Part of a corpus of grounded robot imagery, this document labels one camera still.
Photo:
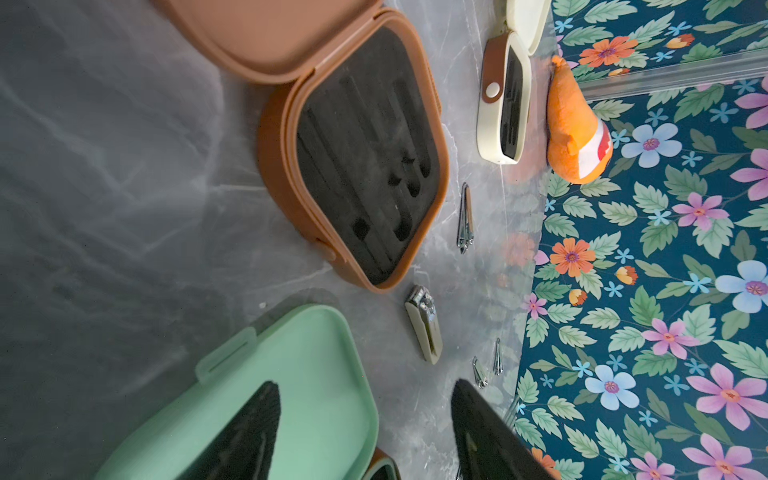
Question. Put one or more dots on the cream nail clipper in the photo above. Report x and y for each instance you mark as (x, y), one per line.
(422, 313)

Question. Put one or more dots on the slim silver nail nipper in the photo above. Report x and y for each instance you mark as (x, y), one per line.
(465, 233)

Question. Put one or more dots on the mint green clipper case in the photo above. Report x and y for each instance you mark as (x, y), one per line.
(292, 402)

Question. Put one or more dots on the cream clipper case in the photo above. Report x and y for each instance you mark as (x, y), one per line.
(506, 82)

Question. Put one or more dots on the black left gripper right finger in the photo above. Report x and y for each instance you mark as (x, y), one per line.
(486, 447)

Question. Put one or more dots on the brown clipper case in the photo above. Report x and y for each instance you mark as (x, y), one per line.
(350, 143)

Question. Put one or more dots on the orange clownfish plush toy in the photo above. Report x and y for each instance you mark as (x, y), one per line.
(580, 146)

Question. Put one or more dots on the small metal ear pick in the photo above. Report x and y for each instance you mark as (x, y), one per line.
(497, 366)

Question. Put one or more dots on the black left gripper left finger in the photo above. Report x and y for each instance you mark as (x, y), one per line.
(244, 448)

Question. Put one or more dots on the small metal tweezers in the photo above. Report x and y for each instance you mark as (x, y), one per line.
(479, 374)

